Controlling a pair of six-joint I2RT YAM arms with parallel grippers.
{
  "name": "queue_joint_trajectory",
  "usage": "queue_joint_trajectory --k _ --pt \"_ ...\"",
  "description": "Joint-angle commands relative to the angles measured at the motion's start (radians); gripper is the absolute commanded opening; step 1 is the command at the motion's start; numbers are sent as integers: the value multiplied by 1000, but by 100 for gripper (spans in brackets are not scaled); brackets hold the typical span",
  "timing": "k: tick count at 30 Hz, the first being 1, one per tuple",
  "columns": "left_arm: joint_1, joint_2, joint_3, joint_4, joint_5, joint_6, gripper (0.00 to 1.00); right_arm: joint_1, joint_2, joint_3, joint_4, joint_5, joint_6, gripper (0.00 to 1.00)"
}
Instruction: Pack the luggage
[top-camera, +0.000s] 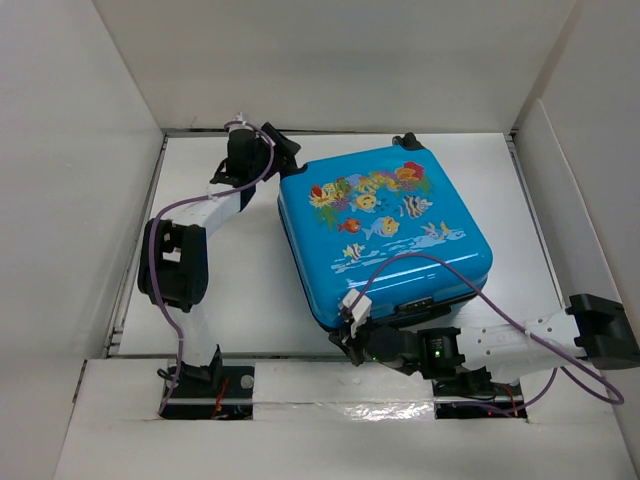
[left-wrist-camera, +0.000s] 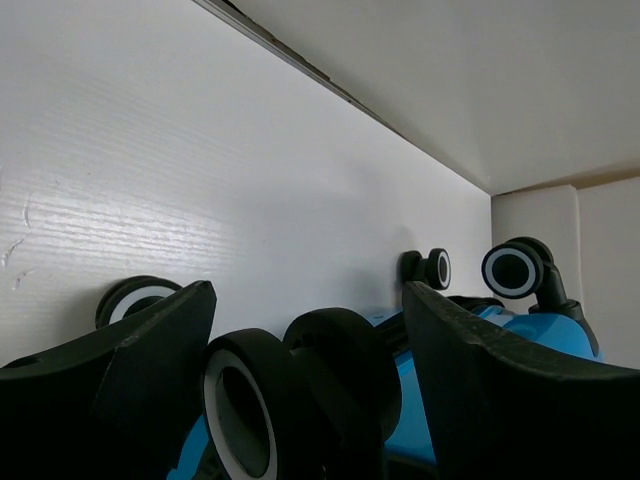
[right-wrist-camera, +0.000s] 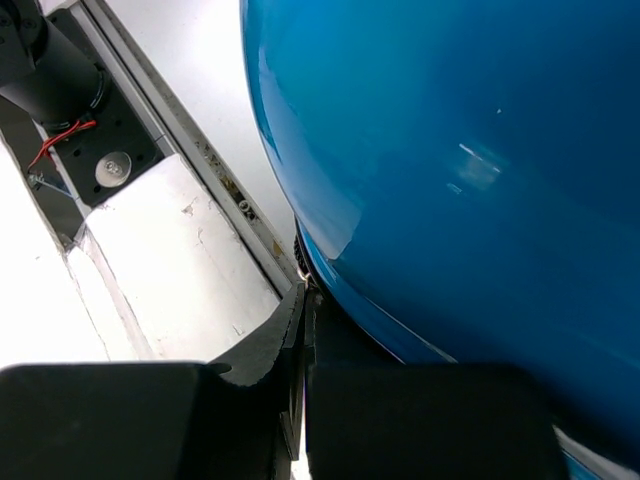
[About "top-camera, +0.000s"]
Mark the blue hard-shell suitcase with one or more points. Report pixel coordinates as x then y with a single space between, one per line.
388 222

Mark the wrist white camera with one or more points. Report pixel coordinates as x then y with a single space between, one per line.
240 121
355 309

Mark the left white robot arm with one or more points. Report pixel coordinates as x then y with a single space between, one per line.
173 270

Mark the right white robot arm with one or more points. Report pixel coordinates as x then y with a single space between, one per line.
592 333

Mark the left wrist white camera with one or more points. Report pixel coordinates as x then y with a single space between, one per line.
240 121

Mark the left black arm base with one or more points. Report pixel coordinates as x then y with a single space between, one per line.
228 397

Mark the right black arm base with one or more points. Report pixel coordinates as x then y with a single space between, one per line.
474 396

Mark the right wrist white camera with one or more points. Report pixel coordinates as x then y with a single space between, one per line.
355 309

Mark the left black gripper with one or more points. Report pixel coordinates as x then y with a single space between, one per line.
287 152

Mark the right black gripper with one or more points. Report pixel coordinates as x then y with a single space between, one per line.
350 346

